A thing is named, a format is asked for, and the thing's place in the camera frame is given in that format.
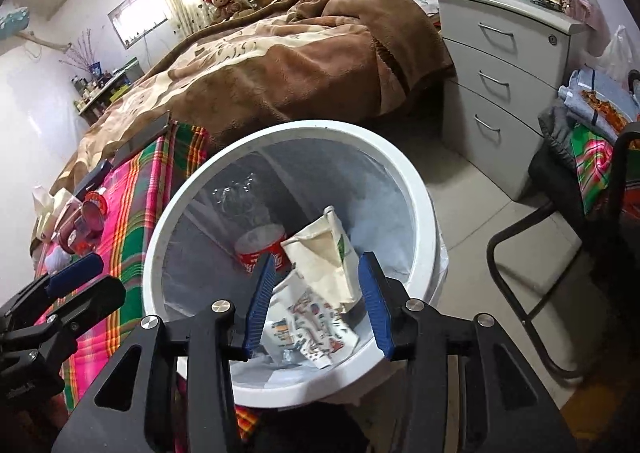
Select grey plastic bin liner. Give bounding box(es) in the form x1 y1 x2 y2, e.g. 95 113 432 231
165 140 418 384

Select brown teddy bear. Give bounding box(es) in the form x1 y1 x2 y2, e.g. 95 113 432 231
202 0 256 21

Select black smartphone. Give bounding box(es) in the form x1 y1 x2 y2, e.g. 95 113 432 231
114 112 172 164

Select dark grey jacket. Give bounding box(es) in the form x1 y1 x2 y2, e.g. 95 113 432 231
529 103 591 234

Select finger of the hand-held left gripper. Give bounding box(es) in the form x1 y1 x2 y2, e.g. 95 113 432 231
0 253 105 330
0 275 127 359

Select small wall window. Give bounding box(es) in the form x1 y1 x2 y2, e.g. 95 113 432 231
107 0 168 51

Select red round tin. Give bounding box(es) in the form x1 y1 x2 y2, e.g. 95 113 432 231
80 187 108 234

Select dried decorative branches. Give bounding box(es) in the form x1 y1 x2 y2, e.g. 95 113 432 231
60 29 96 68

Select white round waste bin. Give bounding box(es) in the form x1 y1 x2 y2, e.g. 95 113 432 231
141 120 449 406

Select clear plastic cup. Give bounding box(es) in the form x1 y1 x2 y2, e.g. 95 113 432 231
207 172 281 234

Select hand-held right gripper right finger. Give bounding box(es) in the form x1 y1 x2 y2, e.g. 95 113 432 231
357 251 576 453

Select green red plaid cloth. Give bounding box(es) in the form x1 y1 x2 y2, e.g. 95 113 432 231
570 125 616 198

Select black metal chair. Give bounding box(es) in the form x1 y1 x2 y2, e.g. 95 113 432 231
487 120 640 384

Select pink plaid tablecloth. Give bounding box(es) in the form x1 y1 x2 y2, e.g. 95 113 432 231
32 123 261 439

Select grey folded cloth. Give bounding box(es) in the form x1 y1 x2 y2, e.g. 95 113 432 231
559 68 626 114

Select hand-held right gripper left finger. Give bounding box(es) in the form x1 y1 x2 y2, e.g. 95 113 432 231
52 253 278 453

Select orange patterned packet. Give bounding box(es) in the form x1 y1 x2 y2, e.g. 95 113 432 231
580 90 628 134

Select white foam sheet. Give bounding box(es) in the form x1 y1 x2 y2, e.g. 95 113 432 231
42 248 76 274

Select covered air conditioner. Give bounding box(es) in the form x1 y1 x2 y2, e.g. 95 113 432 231
0 7 30 38

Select grey drawer cabinet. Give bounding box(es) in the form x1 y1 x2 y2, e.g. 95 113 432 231
430 0 587 201

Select dark remote control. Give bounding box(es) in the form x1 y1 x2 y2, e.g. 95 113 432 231
72 159 112 201

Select white wrapped pipe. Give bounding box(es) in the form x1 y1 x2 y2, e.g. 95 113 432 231
15 30 68 51

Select brown blanket bed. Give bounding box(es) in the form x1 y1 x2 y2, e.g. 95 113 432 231
50 0 456 194

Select cluttered dressing table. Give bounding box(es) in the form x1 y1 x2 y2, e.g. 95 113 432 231
72 58 146 126

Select white plastic bag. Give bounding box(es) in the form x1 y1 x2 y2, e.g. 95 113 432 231
597 25 636 84

